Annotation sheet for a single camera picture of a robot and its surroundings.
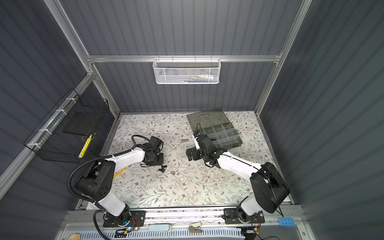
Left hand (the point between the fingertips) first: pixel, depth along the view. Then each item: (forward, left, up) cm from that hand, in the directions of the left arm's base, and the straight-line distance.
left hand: (161, 162), depth 93 cm
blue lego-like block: (-36, -63, +2) cm, 73 cm away
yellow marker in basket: (-6, +30, +27) cm, 41 cm away
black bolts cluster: (-5, -1, +1) cm, 6 cm away
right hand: (+1, -21, +10) cm, 23 cm away
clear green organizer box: (+32, -39, 0) cm, 50 cm away
